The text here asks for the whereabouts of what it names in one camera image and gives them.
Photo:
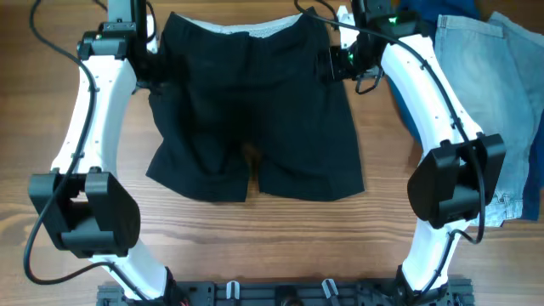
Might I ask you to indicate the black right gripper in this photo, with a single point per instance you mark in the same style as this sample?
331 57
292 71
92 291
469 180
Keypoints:
336 62

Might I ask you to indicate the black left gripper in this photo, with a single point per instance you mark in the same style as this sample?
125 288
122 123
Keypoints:
150 75

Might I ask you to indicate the black shorts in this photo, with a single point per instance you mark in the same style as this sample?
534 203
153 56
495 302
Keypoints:
237 101

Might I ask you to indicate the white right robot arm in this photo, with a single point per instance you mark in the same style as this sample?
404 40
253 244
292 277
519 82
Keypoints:
457 176

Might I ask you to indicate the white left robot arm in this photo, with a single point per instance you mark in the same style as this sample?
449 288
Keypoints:
80 202

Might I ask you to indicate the dark blue garment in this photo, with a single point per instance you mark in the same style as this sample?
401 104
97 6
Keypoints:
438 8

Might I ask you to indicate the light blue denim shorts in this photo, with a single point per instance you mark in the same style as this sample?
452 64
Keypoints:
497 115

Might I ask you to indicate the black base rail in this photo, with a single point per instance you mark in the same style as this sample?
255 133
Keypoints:
293 293

